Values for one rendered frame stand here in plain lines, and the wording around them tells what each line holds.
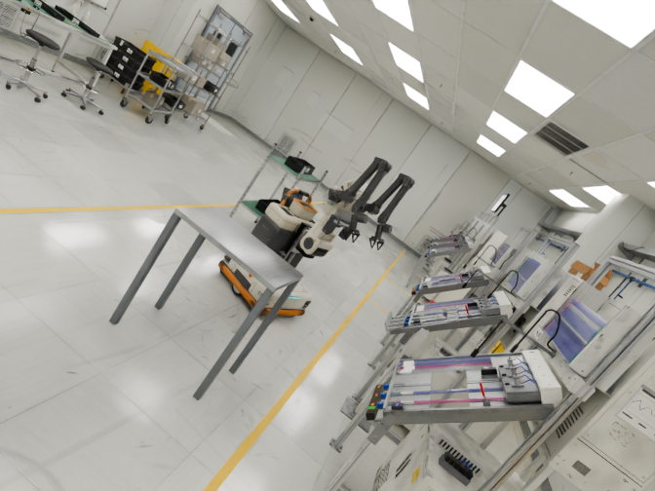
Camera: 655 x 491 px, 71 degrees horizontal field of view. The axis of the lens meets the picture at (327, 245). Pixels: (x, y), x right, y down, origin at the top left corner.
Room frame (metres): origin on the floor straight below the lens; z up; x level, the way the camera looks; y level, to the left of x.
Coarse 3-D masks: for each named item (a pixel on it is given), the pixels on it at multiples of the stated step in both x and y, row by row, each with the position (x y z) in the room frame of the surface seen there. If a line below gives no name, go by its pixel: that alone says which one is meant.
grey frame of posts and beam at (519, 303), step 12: (540, 252) 3.94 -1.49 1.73; (552, 276) 3.21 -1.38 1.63; (516, 300) 3.30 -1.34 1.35; (528, 300) 3.21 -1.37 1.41; (516, 312) 3.22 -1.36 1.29; (504, 324) 3.23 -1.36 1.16; (396, 336) 4.02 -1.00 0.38; (468, 336) 3.95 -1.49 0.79; (384, 348) 4.02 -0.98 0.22; (396, 348) 3.29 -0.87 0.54; (456, 348) 3.95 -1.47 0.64; (372, 360) 4.03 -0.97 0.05; (384, 360) 3.29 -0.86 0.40; (456, 384) 3.21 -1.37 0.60; (360, 396) 3.29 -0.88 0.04; (444, 396) 3.21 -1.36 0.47
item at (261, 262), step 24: (192, 216) 2.34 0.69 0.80; (216, 216) 2.59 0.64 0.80; (168, 240) 2.34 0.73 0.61; (216, 240) 2.26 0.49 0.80; (240, 240) 2.48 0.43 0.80; (144, 264) 2.31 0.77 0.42; (240, 264) 2.23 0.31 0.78; (264, 264) 2.38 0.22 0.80; (288, 264) 2.62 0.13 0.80; (168, 288) 2.71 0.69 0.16; (288, 288) 2.60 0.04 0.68; (120, 312) 2.31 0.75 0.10; (240, 336) 2.19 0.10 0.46; (216, 360) 2.20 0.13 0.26; (240, 360) 2.59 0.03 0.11
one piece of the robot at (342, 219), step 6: (330, 216) 3.60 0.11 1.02; (336, 216) 3.61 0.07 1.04; (342, 216) 3.67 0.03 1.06; (348, 216) 3.73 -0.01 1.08; (330, 222) 3.58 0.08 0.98; (336, 222) 3.55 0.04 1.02; (342, 222) 3.56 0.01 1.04; (348, 222) 3.74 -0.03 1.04; (324, 228) 3.59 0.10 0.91; (330, 228) 3.56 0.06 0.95; (342, 234) 3.80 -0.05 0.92
